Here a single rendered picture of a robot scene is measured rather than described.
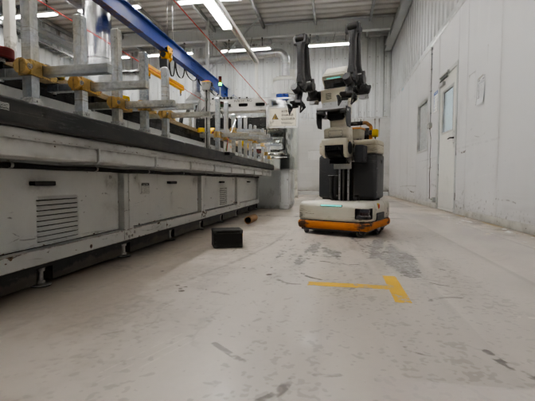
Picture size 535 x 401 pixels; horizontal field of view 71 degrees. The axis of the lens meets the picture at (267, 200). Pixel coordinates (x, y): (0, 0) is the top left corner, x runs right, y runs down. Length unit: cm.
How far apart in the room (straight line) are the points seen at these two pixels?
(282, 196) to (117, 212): 396
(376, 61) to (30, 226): 1182
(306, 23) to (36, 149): 1079
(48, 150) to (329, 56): 1173
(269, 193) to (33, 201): 467
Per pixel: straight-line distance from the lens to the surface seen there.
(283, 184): 595
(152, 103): 186
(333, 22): 1186
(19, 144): 146
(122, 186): 232
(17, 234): 178
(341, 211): 309
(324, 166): 350
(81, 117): 163
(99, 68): 141
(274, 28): 1198
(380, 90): 1260
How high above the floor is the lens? 45
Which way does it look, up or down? 3 degrees down
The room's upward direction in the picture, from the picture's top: straight up
